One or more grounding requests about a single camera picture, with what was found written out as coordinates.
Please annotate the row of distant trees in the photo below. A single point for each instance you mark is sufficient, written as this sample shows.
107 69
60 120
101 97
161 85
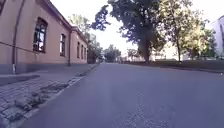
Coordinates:
100 50

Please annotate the stone kerb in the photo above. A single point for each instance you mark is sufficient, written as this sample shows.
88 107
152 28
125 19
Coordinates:
50 97

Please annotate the drainpipe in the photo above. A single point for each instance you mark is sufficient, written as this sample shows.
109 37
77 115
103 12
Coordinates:
15 36

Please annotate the pink brick building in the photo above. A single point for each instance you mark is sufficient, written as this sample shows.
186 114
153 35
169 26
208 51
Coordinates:
26 36

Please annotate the grass strip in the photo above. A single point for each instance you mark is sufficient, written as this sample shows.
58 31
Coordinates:
186 64

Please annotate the cobblestone pavement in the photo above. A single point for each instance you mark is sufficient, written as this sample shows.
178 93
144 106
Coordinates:
20 91

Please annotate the grey asphalt road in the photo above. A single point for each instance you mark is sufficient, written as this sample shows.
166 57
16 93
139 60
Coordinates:
140 90

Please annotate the tree with light foliage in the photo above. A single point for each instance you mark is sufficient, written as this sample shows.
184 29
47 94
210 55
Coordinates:
181 26

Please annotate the large dark tree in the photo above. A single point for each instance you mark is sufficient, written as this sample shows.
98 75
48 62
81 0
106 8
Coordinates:
141 20

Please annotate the white building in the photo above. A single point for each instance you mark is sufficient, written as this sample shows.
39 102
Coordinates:
220 36

